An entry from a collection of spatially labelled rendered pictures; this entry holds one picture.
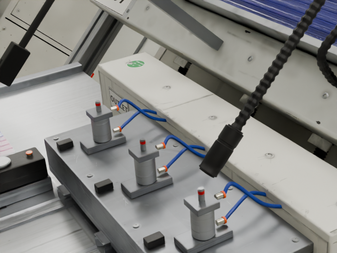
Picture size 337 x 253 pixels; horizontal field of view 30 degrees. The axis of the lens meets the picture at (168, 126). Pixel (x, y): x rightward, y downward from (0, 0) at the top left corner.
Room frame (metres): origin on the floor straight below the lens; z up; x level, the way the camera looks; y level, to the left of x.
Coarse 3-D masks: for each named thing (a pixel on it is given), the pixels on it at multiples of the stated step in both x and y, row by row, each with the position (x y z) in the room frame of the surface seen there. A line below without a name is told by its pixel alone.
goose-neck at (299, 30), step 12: (324, 0) 0.52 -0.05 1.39; (312, 12) 0.52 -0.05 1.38; (300, 24) 0.52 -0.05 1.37; (300, 36) 0.52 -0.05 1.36; (288, 48) 0.52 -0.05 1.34; (276, 60) 0.52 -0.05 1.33; (276, 72) 0.52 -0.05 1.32; (264, 84) 0.52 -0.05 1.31; (252, 96) 0.52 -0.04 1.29; (252, 108) 0.52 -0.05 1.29; (240, 120) 0.52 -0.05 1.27
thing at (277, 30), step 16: (96, 0) 1.10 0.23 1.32; (112, 0) 1.06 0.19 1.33; (128, 0) 1.03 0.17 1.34; (192, 0) 0.89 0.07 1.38; (208, 0) 0.83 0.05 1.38; (224, 16) 0.85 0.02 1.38; (240, 16) 0.77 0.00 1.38; (256, 16) 0.75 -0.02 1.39; (272, 32) 0.74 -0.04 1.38; (288, 32) 0.70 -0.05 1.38; (304, 48) 0.71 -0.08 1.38; (336, 48) 0.65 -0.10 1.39; (336, 64) 0.69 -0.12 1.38
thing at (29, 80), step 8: (72, 64) 1.11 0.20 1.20; (80, 64) 1.10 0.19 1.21; (40, 72) 1.08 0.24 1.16; (48, 72) 1.08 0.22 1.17; (56, 72) 1.08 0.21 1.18; (64, 72) 1.09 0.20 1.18; (72, 72) 1.10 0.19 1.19; (16, 80) 1.06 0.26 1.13; (24, 80) 1.05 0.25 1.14; (32, 80) 1.06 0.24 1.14; (40, 80) 1.07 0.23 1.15; (48, 80) 1.08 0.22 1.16; (0, 88) 1.04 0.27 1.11; (8, 88) 1.04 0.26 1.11; (16, 88) 1.05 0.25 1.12
